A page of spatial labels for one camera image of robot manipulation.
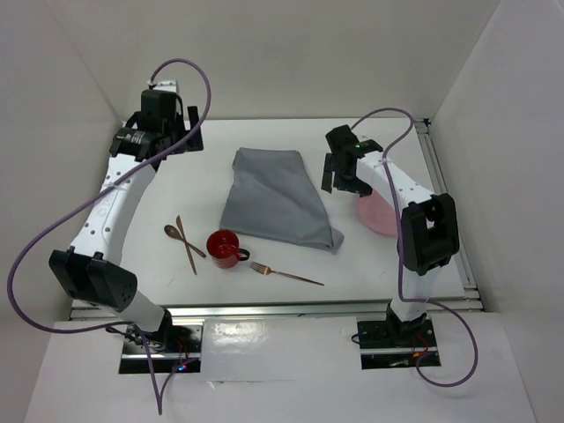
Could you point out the grey cloth placemat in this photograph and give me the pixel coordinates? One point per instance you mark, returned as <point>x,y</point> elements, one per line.
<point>273,198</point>

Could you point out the front aluminium rail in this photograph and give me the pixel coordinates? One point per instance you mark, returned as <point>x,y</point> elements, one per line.
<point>81,312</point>

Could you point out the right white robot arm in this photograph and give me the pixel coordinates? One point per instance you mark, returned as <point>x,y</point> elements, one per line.
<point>427,232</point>

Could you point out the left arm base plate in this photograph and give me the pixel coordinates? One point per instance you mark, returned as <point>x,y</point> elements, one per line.
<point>182,353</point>

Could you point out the pink plate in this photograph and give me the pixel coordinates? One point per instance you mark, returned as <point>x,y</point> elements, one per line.
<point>376,214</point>

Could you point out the copper fork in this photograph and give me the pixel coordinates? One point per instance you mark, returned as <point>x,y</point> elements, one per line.
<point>267,270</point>

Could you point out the copper spoon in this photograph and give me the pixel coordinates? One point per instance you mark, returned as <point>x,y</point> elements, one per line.
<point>172,232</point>

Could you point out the copper knife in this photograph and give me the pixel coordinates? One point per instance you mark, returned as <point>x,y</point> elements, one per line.
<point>178,222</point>

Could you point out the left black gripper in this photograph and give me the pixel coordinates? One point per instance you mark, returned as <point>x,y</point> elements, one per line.
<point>180,122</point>

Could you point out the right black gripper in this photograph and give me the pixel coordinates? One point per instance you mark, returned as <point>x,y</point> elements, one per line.
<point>331,165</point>

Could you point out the red mug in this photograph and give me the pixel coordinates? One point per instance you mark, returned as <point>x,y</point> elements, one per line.
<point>225,250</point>

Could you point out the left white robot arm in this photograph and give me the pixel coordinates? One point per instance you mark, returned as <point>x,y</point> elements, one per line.
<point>89,269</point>

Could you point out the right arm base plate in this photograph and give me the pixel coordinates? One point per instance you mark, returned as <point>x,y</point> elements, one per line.
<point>379,350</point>

